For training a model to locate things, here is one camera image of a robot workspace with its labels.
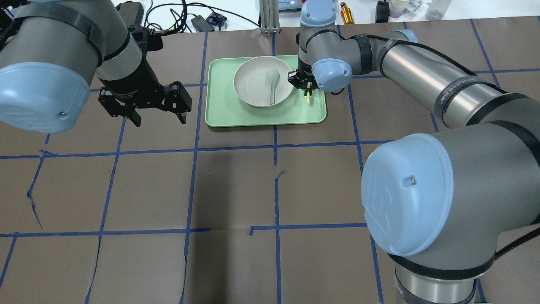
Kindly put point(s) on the yellow plastic fork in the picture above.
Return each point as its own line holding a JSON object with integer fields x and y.
{"x": 308, "y": 96}

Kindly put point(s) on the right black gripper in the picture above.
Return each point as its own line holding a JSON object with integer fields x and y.
{"x": 300, "y": 78}

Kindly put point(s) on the light green tray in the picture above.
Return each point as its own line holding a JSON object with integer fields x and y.
{"x": 224, "y": 108}

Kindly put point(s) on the white round plate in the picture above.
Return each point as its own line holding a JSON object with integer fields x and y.
{"x": 251, "y": 84}

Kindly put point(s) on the right robot arm grey silver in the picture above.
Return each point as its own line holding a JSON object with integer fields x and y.
{"x": 436, "y": 203}

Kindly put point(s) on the black power adapter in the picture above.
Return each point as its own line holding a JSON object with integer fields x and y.
{"x": 201, "y": 25}

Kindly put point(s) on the pale green plastic spoon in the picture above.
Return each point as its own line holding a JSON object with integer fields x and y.
{"x": 272, "y": 77}

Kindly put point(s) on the aluminium frame post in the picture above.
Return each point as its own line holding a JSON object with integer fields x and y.
{"x": 268, "y": 13}

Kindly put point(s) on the left robot arm grey silver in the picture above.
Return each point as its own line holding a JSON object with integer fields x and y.
{"x": 53, "y": 49}

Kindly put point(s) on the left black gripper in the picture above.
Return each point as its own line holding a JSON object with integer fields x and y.
{"x": 136, "y": 83}

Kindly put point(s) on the gold metal cylinder tool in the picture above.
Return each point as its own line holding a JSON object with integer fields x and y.
{"x": 346, "y": 13}

